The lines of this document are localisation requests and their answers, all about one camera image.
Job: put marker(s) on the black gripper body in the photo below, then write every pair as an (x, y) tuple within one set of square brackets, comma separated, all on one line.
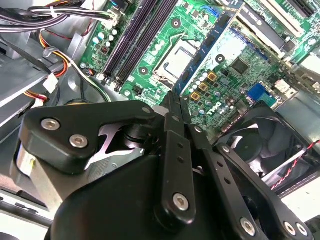
[(112, 207)]

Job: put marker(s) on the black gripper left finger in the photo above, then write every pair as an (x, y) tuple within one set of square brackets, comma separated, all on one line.
[(75, 117)]

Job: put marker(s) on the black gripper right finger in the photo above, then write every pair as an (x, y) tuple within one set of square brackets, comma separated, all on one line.
[(217, 160)]

